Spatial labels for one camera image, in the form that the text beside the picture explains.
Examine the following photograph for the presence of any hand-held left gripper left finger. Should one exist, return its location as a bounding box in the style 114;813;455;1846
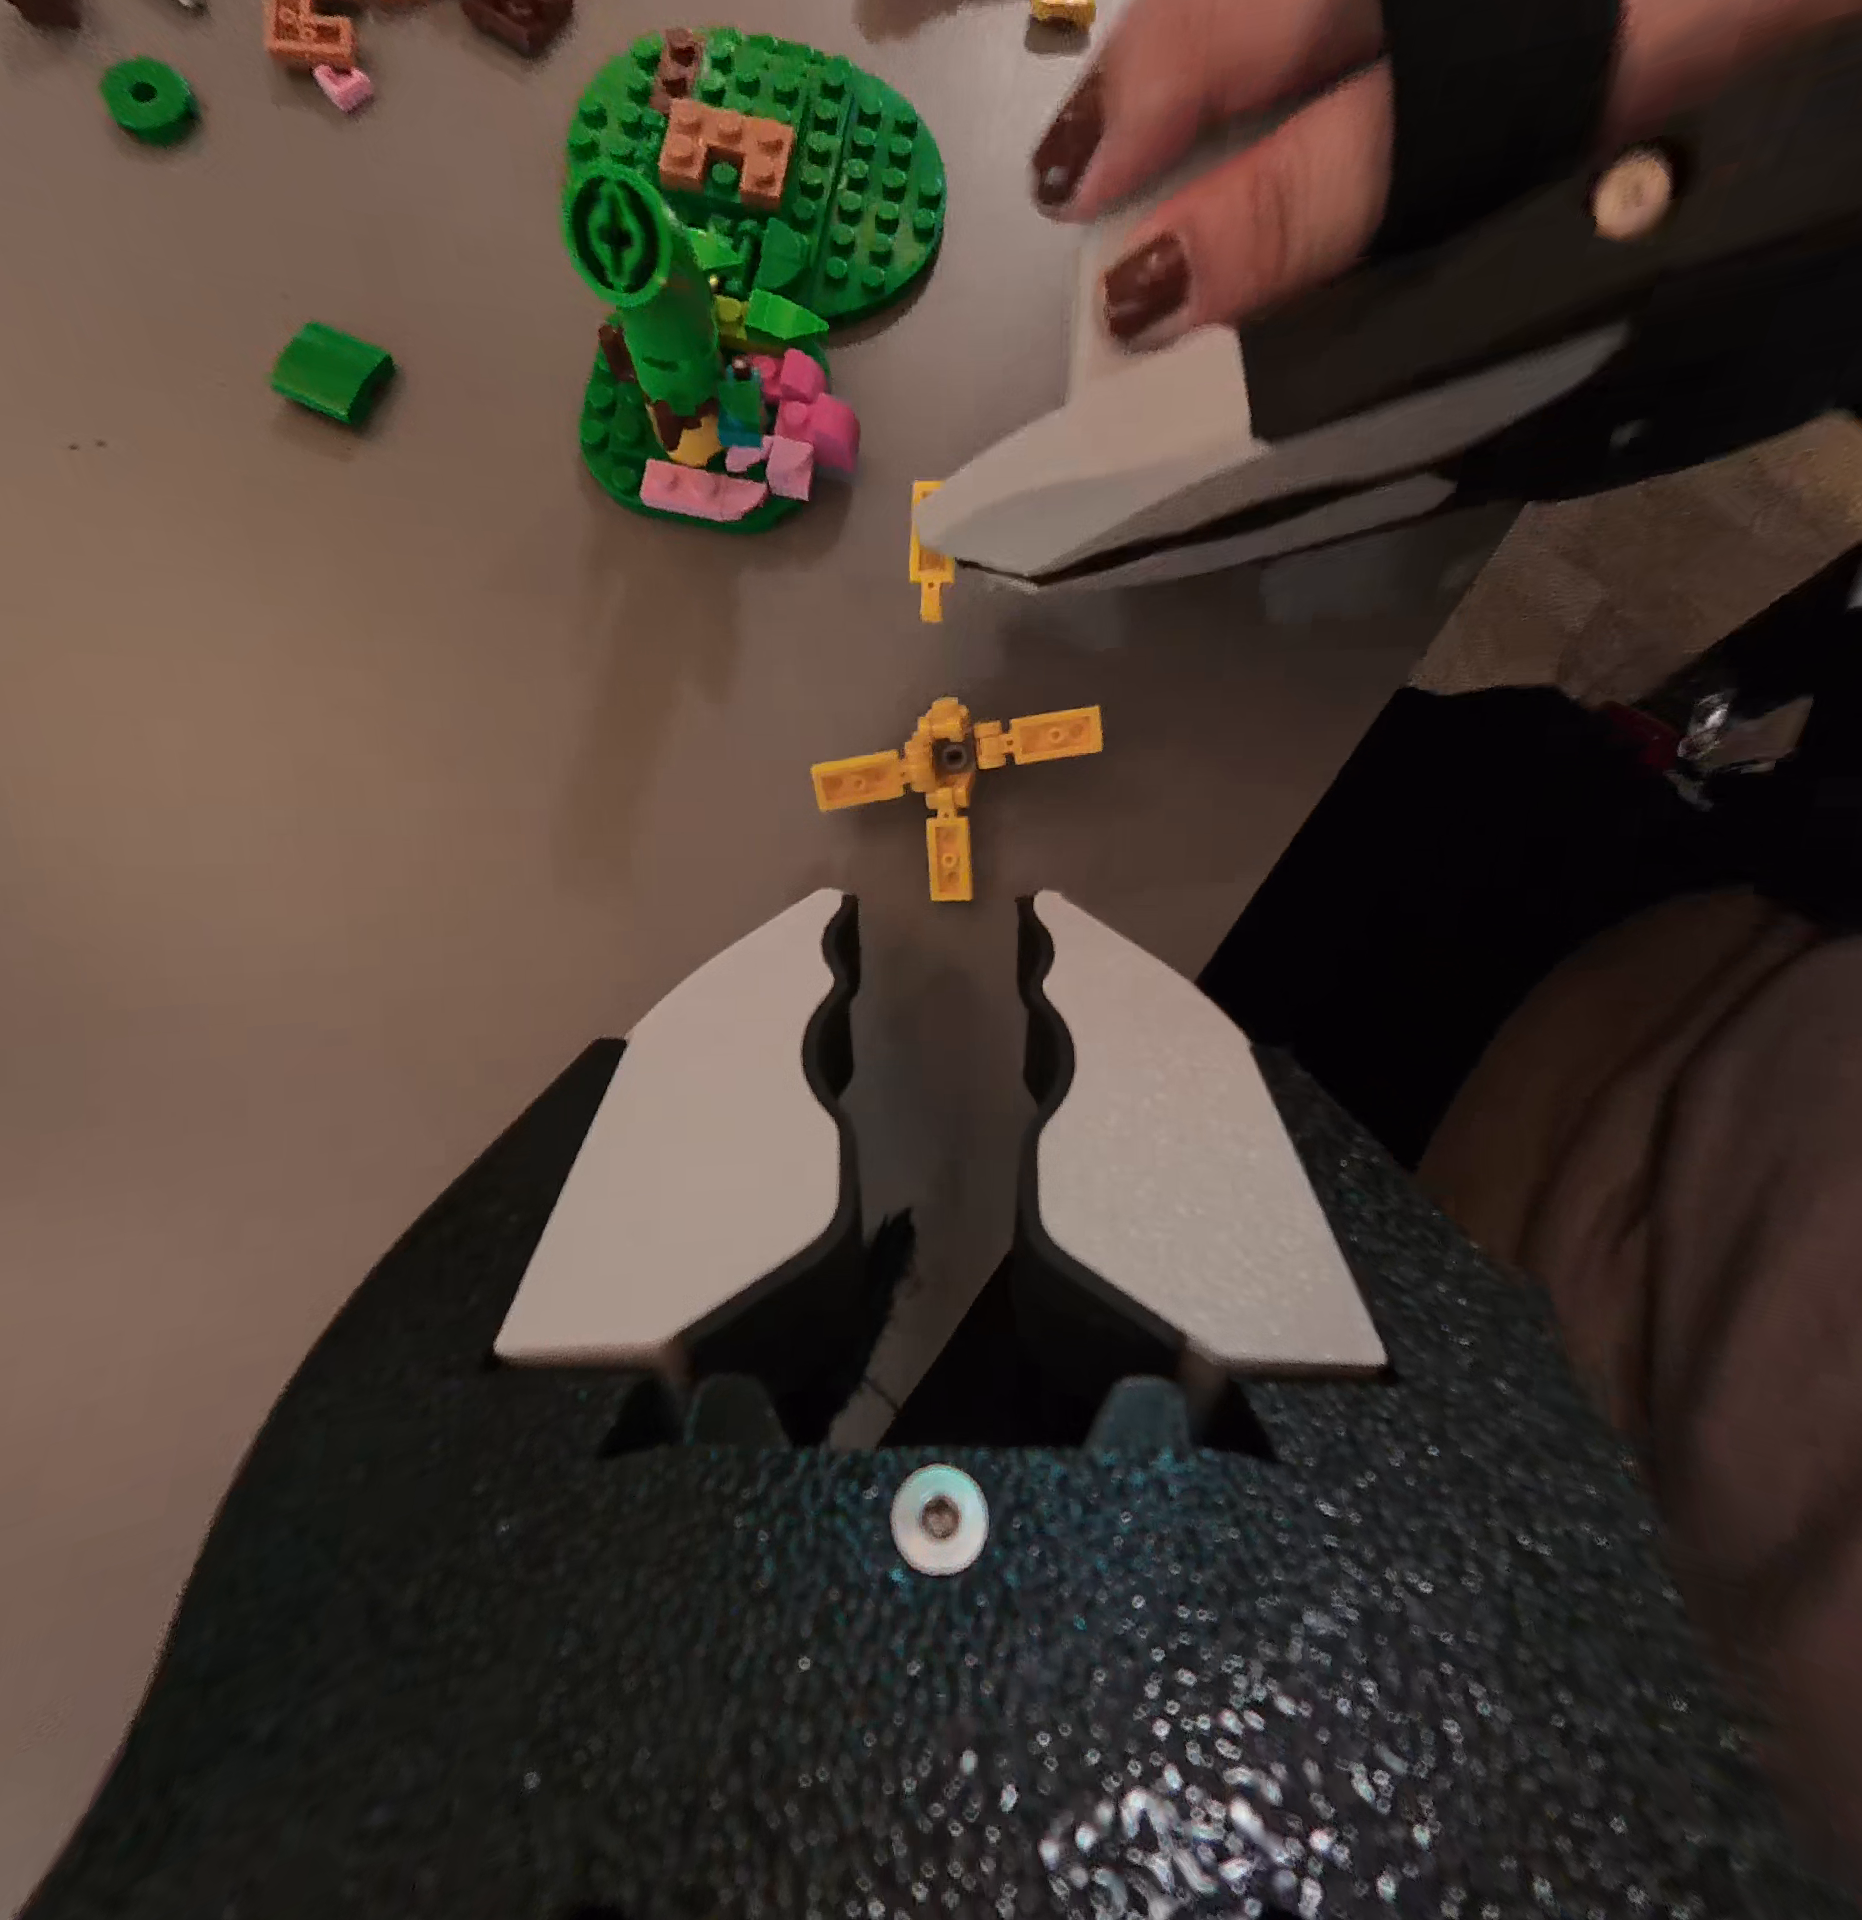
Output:
493;888;860;1386

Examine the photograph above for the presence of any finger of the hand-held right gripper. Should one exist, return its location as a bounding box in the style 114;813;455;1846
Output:
1023;469;1462;593
916;318;1634;587

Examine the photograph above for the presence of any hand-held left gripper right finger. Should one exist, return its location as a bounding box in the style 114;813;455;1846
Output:
1013;889;1391;1386

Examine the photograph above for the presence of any yellow hinge plate brick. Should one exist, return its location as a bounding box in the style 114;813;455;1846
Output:
907;478;958;627

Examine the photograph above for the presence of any yellow brick flower assembly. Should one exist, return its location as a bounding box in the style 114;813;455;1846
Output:
808;695;1109;908

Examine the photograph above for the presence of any grey desk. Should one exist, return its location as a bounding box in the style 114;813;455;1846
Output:
0;0;1532;1920

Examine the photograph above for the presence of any person's right hand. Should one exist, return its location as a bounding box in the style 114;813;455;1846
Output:
1030;0;1391;355

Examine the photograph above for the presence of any metal key clip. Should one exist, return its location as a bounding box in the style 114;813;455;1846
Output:
1603;679;1820;814

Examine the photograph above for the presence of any green brick plant model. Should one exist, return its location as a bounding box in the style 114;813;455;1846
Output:
560;27;952;537

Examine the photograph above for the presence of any person's brown sweater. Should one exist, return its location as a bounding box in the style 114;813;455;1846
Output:
1413;888;1862;1920

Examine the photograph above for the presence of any green curved brick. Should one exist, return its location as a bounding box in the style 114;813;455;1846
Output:
269;318;399;432

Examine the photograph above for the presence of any green round brick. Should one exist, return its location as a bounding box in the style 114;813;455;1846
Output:
97;56;201;149

